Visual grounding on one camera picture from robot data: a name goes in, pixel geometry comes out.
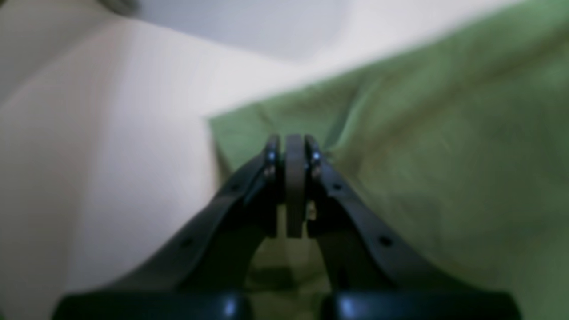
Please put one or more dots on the green t-shirt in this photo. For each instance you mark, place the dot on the green t-shirt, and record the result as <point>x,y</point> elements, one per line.
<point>461,146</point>

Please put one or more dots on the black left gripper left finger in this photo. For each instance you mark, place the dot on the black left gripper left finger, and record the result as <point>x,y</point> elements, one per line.
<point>199,273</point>

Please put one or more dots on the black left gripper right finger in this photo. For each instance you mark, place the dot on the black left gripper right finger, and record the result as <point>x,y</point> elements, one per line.
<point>374,274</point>

